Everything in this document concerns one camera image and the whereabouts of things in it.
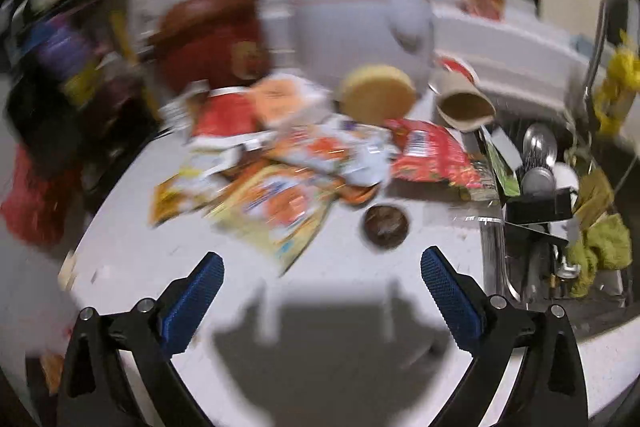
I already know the yellow snack packet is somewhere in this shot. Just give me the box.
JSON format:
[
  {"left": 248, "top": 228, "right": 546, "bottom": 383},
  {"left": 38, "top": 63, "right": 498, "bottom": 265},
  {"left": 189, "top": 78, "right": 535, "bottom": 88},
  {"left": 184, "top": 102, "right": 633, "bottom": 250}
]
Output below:
[{"left": 150, "top": 152, "right": 241, "bottom": 228}]

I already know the green dish cloth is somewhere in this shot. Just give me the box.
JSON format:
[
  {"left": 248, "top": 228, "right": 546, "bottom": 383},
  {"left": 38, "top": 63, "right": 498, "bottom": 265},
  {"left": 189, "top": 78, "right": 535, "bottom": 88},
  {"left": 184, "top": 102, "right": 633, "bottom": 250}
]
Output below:
[{"left": 567, "top": 212, "right": 633, "bottom": 298}]

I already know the white rice cooker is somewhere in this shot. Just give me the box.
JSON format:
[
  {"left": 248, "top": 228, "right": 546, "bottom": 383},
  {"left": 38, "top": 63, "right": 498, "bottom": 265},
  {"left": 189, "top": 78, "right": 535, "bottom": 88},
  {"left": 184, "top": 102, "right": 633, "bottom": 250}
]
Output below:
[{"left": 260, "top": 0, "right": 436, "bottom": 108}]

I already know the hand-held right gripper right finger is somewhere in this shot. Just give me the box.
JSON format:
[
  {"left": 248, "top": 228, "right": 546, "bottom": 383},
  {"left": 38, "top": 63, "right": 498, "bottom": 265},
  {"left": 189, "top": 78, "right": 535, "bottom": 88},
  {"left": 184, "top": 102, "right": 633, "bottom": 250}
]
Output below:
[{"left": 420, "top": 246, "right": 591, "bottom": 427}]

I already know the metal faucet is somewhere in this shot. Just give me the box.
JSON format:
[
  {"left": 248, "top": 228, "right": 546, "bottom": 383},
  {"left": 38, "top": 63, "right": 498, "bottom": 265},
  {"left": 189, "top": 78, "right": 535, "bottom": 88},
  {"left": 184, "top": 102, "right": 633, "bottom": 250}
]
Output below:
[{"left": 582, "top": 0, "right": 640, "bottom": 118}]

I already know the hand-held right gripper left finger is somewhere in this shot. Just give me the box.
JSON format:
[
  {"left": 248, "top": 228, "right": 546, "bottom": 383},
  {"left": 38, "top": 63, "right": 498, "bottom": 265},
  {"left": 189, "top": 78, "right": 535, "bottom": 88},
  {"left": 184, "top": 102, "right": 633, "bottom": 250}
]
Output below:
[{"left": 56, "top": 252, "right": 225, "bottom": 427}]

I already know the stainless steel sink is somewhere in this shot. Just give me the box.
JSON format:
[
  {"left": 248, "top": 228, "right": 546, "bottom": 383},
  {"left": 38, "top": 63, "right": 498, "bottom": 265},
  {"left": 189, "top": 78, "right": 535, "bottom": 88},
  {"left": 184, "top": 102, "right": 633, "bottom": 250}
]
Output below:
[{"left": 480, "top": 107, "right": 631, "bottom": 308}]

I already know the ochre dish cloth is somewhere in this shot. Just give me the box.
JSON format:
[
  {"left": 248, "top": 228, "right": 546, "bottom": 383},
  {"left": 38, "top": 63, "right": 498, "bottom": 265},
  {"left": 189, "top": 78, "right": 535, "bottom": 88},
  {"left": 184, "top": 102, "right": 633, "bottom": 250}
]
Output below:
[{"left": 572, "top": 167, "right": 616, "bottom": 228}]

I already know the purple packet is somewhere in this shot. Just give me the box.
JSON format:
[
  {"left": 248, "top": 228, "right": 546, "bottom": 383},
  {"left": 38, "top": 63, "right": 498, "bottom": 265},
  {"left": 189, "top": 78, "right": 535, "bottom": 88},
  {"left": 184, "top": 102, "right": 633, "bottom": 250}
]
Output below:
[{"left": 30, "top": 17, "right": 96, "bottom": 78}]

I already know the red snack packet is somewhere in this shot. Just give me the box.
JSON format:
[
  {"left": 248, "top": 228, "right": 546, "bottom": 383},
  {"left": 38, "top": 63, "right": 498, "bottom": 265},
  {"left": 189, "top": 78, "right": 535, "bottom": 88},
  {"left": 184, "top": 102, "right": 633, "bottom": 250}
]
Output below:
[{"left": 385, "top": 118, "right": 483, "bottom": 190}]

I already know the yellow scrubber cloth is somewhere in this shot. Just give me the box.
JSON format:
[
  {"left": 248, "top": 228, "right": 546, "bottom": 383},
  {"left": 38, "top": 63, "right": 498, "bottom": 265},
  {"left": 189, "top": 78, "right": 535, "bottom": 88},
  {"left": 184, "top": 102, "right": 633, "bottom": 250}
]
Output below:
[{"left": 597, "top": 32, "right": 640, "bottom": 135}]

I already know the brown clay pot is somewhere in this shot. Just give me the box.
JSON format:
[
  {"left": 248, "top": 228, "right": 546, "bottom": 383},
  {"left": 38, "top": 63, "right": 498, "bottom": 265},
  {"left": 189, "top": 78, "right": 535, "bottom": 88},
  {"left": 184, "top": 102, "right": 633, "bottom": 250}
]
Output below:
[{"left": 147, "top": 0, "right": 273, "bottom": 95}]

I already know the black sink container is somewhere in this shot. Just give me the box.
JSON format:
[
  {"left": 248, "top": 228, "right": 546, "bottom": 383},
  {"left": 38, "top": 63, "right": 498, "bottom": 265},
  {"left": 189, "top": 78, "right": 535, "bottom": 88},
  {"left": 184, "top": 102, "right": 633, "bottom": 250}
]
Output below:
[{"left": 505, "top": 187, "right": 576, "bottom": 225}]

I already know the red plastic bag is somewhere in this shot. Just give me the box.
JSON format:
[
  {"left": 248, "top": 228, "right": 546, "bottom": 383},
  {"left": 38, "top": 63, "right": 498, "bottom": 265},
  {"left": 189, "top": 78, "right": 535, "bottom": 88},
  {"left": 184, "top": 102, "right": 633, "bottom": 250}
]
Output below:
[{"left": 0, "top": 144, "right": 83, "bottom": 250}]

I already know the grey metal bowl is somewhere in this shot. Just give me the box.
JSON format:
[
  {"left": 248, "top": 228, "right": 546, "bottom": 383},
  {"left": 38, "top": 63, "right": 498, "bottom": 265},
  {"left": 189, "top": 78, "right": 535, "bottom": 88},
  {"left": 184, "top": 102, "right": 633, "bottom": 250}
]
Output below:
[{"left": 520, "top": 167, "right": 556, "bottom": 198}]

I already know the small round cup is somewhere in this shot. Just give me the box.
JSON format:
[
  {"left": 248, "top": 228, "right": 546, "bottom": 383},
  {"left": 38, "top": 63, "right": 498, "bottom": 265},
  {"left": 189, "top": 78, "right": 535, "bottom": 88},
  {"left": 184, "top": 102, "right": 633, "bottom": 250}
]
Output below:
[{"left": 362, "top": 203, "right": 411, "bottom": 252}]

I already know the orange and white packet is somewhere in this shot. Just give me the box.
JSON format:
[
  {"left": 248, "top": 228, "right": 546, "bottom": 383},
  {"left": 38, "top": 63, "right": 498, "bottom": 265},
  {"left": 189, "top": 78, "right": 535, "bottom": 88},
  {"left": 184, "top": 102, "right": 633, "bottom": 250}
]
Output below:
[{"left": 247, "top": 74, "right": 333, "bottom": 130}]

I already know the green packet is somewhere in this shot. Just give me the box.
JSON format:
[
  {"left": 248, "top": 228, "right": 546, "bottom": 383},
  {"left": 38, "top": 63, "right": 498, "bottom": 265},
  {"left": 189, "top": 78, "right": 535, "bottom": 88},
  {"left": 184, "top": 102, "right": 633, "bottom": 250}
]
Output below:
[{"left": 480, "top": 127, "right": 523, "bottom": 198}]

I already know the black bag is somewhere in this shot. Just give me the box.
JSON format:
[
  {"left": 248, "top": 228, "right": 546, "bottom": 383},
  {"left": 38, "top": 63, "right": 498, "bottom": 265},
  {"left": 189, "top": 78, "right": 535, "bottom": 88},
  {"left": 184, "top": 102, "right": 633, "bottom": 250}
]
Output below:
[{"left": 5, "top": 67, "right": 101, "bottom": 178}]

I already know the brown paper cup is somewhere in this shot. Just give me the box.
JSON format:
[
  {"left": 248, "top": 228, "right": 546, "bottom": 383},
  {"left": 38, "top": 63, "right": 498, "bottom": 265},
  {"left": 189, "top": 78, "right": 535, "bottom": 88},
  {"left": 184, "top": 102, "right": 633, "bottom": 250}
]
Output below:
[{"left": 434, "top": 69, "right": 497, "bottom": 130}]

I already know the red and white packet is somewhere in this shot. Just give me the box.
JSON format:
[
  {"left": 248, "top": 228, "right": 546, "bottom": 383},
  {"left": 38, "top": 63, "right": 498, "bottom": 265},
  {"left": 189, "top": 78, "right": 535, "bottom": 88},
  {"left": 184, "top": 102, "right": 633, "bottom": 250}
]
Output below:
[{"left": 192, "top": 89, "right": 263, "bottom": 142}]

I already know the large orange yellow packet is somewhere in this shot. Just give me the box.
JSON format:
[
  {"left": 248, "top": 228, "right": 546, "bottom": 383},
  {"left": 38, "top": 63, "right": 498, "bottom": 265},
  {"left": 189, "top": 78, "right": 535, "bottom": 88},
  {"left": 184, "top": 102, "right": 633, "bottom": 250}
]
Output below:
[{"left": 205, "top": 162, "right": 341, "bottom": 278}]

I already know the yellow round sponge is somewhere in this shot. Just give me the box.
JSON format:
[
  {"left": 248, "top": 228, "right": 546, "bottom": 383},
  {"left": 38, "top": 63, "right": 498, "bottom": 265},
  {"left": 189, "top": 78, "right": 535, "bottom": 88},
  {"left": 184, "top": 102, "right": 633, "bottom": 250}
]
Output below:
[{"left": 339, "top": 64, "right": 417, "bottom": 126}]

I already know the red box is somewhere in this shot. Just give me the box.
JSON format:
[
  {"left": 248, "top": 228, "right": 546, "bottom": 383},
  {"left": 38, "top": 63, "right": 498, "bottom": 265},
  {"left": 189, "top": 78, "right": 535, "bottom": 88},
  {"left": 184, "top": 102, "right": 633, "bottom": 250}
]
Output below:
[{"left": 462, "top": 0, "right": 506, "bottom": 22}]

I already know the metal ladle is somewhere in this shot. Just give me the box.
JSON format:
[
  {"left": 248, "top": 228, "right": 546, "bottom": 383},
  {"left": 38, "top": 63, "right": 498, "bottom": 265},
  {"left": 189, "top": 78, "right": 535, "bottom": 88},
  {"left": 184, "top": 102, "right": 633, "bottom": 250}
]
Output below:
[{"left": 522, "top": 123, "right": 558, "bottom": 168}]

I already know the white cup with red print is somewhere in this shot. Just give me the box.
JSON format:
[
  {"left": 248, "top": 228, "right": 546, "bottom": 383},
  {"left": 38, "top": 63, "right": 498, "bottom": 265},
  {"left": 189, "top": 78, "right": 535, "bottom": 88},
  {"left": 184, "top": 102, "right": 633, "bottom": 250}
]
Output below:
[{"left": 435, "top": 56, "right": 481, "bottom": 88}]

